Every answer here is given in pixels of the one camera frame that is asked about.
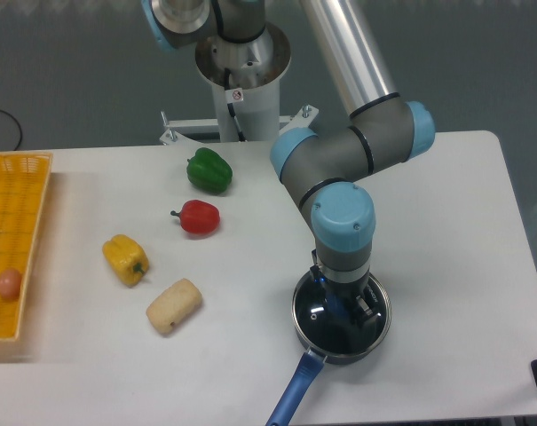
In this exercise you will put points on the brown egg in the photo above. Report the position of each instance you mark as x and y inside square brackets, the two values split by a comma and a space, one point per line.
[10, 284]

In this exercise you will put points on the glass pot lid blue knob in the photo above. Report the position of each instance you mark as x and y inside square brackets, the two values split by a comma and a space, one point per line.
[332, 335]

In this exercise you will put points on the blue handled saucepan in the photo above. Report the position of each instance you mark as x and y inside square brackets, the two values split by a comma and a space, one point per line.
[309, 366]

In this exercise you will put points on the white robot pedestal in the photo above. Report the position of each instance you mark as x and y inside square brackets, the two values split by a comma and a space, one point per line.
[244, 79]

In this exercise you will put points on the red bell pepper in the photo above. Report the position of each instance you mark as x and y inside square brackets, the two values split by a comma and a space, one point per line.
[198, 217]

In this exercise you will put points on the yellow bell pepper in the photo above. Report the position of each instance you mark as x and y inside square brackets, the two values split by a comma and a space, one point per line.
[127, 259]

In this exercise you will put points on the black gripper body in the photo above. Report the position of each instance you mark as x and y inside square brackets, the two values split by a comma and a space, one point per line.
[341, 296]

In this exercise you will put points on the yellow plastic basket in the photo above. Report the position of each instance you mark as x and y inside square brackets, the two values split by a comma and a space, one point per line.
[24, 180]

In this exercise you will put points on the green bell pepper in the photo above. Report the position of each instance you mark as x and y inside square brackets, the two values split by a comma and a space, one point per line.
[208, 171]

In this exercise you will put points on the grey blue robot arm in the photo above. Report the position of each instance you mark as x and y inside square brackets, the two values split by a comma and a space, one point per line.
[321, 174]

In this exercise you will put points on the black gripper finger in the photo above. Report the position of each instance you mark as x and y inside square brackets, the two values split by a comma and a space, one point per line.
[364, 316]
[316, 271]

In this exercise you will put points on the beige bread loaf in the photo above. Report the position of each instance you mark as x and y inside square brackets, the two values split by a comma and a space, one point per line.
[173, 305]

